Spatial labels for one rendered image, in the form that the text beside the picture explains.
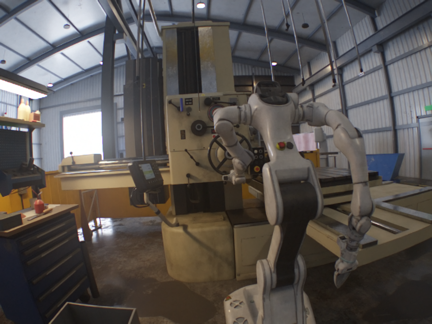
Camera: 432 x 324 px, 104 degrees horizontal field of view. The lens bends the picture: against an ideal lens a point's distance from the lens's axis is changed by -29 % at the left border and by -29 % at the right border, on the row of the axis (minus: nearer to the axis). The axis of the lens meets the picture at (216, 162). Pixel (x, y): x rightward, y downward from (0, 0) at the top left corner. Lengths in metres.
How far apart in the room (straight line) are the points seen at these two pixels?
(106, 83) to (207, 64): 4.70
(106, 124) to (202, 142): 5.11
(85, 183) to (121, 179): 0.45
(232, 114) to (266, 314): 0.97
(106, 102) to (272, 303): 6.65
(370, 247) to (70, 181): 2.84
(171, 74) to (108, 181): 1.47
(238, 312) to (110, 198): 3.95
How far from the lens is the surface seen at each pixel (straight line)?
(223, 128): 1.09
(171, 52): 3.12
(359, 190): 0.90
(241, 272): 2.55
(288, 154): 0.96
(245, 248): 2.43
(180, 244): 2.41
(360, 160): 0.91
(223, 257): 2.44
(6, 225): 1.67
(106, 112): 7.08
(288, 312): 1.30
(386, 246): 1.63
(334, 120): 1.00
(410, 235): 1.80
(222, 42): 3.19
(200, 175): 2.17
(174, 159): 2.18
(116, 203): 4.97
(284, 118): 1.02
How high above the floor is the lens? 1.30
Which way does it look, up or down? 2 degrees down
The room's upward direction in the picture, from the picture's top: 4 degrees counter-clockwise
